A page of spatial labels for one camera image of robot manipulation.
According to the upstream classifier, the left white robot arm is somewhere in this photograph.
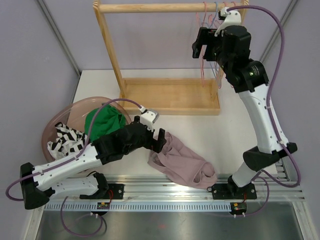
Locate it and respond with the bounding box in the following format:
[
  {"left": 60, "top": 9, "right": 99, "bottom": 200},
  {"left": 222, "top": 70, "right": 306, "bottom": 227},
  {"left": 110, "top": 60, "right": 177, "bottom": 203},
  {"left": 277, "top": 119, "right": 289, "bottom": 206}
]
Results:
[{"left": 20, "top": 116, "right": 167, "bottom": 210}]

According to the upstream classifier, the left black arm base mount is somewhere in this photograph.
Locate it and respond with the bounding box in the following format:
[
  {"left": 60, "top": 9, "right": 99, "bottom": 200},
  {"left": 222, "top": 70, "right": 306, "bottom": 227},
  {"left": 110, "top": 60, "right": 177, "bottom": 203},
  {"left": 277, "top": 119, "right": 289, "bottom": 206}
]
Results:
[{"left": 79, "top": 183, "right": 125, "bottom": 200}]

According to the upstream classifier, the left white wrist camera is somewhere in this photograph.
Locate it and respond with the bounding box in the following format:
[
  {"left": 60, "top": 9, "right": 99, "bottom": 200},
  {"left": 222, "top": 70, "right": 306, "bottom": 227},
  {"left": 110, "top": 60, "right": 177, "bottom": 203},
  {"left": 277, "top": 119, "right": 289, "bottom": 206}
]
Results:
[{"left": 139, "top": 105, "right": 160, "bottom": 132}]

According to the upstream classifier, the translucent pink plastic basin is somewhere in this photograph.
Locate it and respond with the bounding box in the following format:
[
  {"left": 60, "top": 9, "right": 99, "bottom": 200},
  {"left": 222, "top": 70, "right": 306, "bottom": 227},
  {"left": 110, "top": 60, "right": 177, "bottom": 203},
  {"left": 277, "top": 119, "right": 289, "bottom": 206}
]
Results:
[{"left": 41, "top": 96, "right": 131, "bottom": 163}]

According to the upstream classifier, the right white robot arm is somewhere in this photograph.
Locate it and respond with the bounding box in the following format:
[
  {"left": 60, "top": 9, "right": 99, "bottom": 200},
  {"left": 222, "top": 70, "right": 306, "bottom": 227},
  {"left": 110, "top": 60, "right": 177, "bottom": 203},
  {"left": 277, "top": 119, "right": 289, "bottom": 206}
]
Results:
[{"left": 192, "top": 25, "right": 298, "bottom": 198}]

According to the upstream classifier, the wooden clothes rack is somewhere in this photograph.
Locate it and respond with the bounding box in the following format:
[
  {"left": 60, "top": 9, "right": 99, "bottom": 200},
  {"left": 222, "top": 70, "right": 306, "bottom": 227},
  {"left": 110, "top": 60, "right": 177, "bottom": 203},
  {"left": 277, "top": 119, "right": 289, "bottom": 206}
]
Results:
[{"left": 93, "top": 0, "right": 249, "bottom": 115}]

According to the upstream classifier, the black white striped tank top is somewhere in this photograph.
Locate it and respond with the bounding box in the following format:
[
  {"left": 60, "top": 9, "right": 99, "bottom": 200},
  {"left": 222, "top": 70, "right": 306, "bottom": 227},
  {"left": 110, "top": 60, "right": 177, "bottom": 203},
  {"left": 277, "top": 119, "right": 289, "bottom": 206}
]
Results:
[{"left": 47, "top": 122, "right": 88, "bottom": 160}]

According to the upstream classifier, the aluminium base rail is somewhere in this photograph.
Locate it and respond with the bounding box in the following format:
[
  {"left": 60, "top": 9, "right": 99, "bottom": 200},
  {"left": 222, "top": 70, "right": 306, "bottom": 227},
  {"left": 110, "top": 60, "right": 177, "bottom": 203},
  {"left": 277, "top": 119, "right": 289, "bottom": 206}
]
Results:
[{"left": 32, "top": 154, "right": 307, "bottom": 213}]

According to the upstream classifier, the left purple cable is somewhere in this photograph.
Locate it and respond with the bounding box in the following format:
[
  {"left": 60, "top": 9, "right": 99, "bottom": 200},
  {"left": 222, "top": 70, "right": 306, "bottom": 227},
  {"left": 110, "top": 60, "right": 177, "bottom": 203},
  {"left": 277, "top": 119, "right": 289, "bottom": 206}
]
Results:
[{"left": 5, "top": 98, "right": 143, "bottom": 202}]

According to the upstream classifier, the purple cable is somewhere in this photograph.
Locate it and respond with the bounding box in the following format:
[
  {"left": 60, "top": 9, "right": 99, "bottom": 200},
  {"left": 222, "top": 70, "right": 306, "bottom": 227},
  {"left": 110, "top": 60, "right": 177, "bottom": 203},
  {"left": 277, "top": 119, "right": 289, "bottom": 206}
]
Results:
[
  {"left": 5, "top": 98, "right": 143, "bottom": 202},
  {"left": 226, "top": 6, "right": 301, "bottom": 187}
]

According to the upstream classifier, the light blue wire hanger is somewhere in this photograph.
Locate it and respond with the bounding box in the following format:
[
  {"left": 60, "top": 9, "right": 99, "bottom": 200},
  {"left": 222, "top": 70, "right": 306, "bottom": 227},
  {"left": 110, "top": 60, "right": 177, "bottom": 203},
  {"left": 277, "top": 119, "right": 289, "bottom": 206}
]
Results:
[{"left": 208, "top": 1, "right": 222, "bottom": 86}]

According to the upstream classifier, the mauve pink tank top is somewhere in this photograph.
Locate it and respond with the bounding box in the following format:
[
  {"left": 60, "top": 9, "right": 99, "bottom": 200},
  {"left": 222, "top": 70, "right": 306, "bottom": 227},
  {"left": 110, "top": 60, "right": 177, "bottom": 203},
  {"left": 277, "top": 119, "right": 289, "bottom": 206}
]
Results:
[{"left": 147, "top": 132, "right": 218, "bottom": 190}]

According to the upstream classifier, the green tank top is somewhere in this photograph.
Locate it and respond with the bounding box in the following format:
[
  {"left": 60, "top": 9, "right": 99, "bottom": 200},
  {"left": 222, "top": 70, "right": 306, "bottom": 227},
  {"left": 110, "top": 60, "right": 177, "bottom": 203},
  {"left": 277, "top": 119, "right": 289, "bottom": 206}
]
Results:
[{"left": 89, "top": 105, "right": 126, "bottom": 141}]

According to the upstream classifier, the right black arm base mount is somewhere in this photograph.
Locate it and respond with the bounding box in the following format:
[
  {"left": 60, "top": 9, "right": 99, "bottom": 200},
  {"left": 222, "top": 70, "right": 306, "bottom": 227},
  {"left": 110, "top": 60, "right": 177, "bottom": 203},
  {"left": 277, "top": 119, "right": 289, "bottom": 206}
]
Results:
[{"left": 206, "top": 183, "right": 257, "bottom": 200}]

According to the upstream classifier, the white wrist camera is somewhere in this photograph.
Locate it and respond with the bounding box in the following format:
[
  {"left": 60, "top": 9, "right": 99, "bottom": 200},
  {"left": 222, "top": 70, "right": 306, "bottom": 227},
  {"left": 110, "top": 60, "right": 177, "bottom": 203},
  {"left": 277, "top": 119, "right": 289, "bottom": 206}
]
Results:
[
  {"left": 139, "top": 105, "right": 160, "bottom": 132},
  {"left": 214, "top": 7, "right": 242, "bottom": 37}
]

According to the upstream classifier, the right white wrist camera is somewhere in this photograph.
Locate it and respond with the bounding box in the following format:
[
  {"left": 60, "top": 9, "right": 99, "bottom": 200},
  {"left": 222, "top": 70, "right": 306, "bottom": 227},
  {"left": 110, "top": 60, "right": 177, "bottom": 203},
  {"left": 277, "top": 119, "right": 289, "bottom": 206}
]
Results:
[{"left": 214, "top": 7, "right": 242, "bottom": 37}]

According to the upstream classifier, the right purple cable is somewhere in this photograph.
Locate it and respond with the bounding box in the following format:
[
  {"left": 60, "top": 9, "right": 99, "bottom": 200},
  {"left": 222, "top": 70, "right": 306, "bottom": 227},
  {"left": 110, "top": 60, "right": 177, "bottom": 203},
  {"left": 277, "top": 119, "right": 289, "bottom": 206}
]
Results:
[{"left": 226, "top": 6, "right": 301, "bottom": 187}]

